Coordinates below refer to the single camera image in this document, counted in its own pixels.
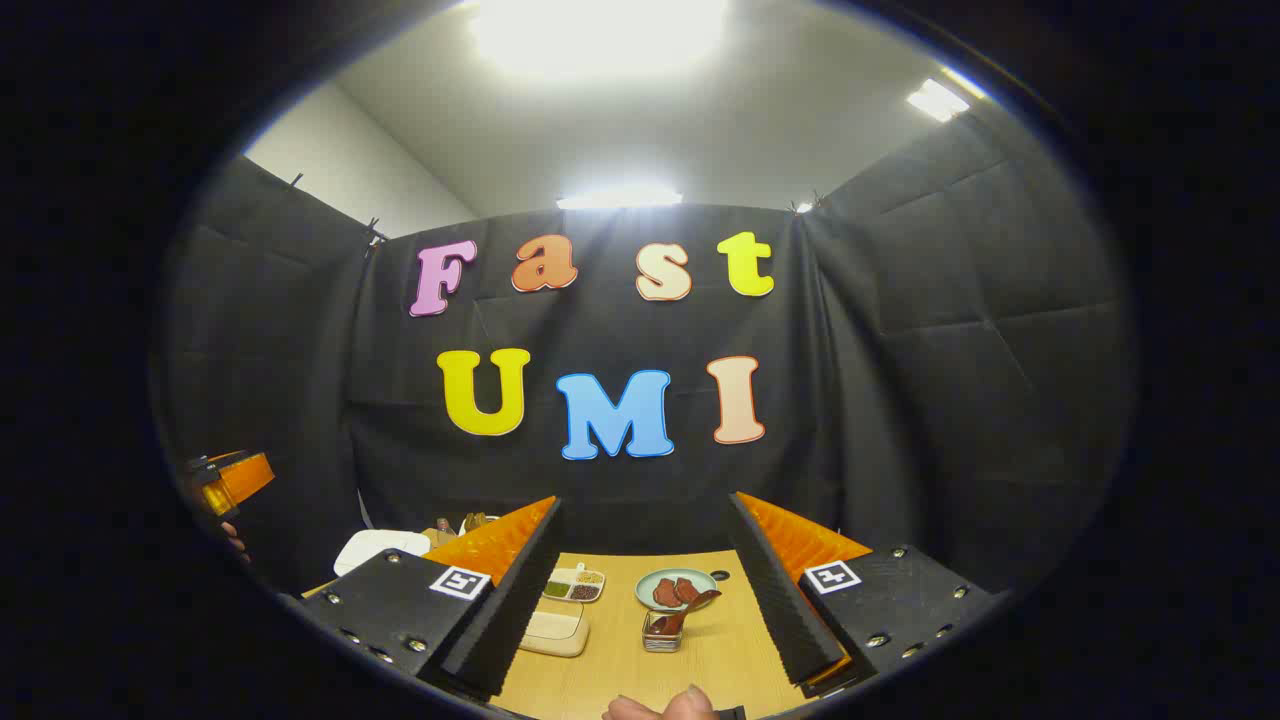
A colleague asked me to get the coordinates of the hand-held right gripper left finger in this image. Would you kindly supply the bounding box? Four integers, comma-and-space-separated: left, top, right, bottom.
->
300, 497, 564, 701

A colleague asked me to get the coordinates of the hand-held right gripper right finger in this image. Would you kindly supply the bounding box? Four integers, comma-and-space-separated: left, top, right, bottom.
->
727, 492, 1011, 699

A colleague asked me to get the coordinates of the glass dish of white rice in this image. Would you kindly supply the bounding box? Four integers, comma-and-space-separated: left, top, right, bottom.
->
518, 600, 591, 659

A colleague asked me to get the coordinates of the brown wooden spoon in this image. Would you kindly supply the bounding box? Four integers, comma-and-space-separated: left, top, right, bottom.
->
650, 590, 723, 637

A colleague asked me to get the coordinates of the metal wire chopstick holder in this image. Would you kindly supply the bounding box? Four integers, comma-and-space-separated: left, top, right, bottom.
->
642, 610, 685, 654

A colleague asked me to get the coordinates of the white rice cooker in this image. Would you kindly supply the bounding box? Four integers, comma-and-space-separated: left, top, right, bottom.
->
333, 529, 433, 578

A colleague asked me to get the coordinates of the white divided dish with beans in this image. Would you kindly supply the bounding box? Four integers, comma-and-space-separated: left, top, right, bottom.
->
543, 565, 607, 604

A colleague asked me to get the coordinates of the pale green plate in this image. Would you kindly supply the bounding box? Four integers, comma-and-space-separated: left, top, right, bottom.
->
635, 568, 719, 613

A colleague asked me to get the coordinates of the black backdrop cloth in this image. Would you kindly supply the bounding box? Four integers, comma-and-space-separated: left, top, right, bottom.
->
150, 100, 1136, 601

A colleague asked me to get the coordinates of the long ceiling light strip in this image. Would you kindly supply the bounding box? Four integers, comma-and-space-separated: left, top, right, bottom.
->
556, 188, 685, 211

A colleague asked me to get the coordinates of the small ceiling light panel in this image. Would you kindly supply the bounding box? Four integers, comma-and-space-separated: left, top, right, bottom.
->
906, 78, 973, 124

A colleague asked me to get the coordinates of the large ceiling light panel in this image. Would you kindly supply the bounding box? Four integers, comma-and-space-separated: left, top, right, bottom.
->
470, 0, 731, 76

